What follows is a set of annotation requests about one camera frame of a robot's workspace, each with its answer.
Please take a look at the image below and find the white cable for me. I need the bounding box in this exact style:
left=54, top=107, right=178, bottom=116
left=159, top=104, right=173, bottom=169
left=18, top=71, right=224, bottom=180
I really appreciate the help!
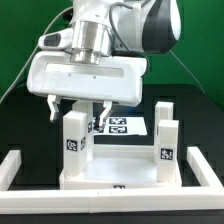
left=0, top=6, right=74, bottom=104

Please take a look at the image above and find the white desk top tray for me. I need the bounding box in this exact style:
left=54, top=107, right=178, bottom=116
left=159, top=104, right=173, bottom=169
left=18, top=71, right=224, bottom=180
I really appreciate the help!
left=59, top=144, right=182, bottom=190

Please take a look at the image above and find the fiducial marker sheet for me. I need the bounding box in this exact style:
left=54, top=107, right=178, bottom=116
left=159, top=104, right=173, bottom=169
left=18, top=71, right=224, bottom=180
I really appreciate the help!
left=94, top=117, right=147, bottom=136

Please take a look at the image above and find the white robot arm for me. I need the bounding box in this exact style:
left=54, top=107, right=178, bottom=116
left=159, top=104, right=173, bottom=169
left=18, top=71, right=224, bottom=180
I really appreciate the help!
left=27, top=0, right=181, bottom=129

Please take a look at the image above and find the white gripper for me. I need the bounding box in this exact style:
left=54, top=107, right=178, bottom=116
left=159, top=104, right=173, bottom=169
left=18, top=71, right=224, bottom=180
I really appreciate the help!
left=27, top=51, right=147, bottom=132

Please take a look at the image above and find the white U-shaped frame fence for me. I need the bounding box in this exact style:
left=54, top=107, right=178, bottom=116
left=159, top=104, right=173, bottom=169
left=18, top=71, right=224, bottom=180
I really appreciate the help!
left=0, top=147, right=224, bottom=214

